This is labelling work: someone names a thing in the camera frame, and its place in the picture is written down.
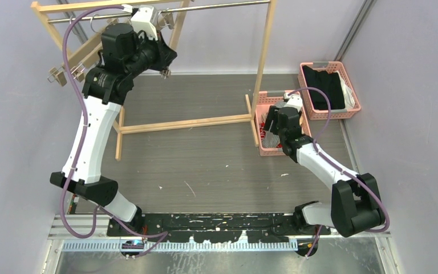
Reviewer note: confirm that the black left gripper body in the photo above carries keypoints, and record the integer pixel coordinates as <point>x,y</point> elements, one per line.
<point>158,60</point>

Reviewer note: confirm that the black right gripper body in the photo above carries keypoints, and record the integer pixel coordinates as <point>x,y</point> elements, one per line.
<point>280,132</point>

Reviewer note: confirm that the grey striped underwear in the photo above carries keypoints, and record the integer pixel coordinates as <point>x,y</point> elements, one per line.
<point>279,104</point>

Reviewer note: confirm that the wooden clip hanger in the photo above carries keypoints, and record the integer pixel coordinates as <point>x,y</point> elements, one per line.
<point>175,24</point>
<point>87,54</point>
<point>78,72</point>
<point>57,74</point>

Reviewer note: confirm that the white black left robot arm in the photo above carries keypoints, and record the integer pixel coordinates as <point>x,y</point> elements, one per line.
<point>125,54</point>

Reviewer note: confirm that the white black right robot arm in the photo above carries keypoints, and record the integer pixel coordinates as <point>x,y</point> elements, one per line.
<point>355,204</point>

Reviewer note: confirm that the empty wooden clip hanger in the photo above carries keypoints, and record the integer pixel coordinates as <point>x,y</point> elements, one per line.
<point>57,74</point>

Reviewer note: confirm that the pink basket near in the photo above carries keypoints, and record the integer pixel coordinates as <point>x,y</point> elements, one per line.
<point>266,99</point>

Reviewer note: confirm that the pink basket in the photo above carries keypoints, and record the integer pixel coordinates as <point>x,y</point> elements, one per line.
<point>316,102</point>
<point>266,99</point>

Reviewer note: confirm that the black clothes in basket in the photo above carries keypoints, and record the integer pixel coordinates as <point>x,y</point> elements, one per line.
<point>329,83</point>

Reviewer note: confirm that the white cloth in basket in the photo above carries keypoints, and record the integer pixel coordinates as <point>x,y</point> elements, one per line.
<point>347,93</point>

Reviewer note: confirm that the pink basket far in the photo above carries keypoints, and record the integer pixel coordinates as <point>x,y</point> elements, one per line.
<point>316,102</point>

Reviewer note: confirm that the wooden clothes rack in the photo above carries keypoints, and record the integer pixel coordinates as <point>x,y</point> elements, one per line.
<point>193,94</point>

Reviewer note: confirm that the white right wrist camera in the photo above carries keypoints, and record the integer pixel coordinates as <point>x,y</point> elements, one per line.
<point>293,100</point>

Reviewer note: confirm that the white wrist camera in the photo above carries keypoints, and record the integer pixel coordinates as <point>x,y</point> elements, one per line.
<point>293,100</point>
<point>143,18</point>

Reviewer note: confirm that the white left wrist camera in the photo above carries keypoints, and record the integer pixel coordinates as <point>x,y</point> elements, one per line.
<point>143,18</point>

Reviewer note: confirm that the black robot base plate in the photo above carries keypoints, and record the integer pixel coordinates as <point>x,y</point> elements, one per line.
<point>224,227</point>

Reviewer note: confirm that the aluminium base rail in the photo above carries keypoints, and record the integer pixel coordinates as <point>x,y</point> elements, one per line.
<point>110,236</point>

